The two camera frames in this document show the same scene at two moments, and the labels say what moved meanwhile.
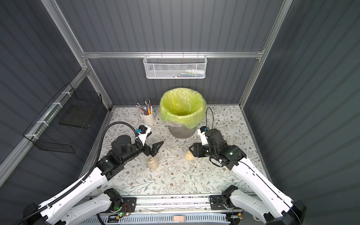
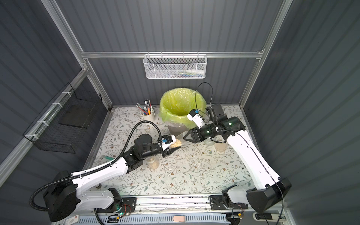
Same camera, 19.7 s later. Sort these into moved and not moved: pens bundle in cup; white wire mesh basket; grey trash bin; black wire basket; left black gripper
Moved: left black gripper
Not moved: grey trash bin; black wire basket; white wire mesh basket; pens bundle in cup
